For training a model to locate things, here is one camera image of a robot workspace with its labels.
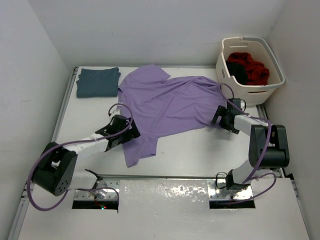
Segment lavender garment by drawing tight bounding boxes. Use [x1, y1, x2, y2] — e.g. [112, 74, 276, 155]
[118, 64, 225, 168]

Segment blue t shirt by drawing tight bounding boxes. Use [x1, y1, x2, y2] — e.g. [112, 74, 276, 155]
[76, 67, 121, 99]

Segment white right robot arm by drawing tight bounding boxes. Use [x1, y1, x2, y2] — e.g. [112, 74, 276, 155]
[211, 98, 290, 191]

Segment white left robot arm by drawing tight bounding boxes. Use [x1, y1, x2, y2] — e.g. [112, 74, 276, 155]
[31, 114, 141, 197]

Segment black garment in basket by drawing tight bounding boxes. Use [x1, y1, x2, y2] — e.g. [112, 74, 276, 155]
[226, 62, 248, 85]

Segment red garment in basket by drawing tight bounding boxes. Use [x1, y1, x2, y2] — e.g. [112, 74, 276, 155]
[226, 52, 270, 86]

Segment cream perforated laundry basket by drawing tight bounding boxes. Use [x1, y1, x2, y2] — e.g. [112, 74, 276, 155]
[216, 37, 285, 106]

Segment white front cover panel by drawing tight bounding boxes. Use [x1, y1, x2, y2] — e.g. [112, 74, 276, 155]
[19, 178, 309, 240]

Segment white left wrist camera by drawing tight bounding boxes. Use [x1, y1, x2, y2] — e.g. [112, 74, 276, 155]
[108, 103, 123, 116]

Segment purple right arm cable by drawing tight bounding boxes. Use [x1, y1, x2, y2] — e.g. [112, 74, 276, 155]
[219, 83, 278, 202]

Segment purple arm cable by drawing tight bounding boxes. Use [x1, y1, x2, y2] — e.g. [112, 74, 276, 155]
[219, 83, 278, 202]
[26, 103, 133, 211]

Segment aluminium table edge rail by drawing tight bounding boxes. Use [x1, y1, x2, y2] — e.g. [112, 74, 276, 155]
[41, 66, 78, 177]

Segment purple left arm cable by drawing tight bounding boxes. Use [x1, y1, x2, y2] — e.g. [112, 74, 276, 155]
[26, 103, 133, 211]

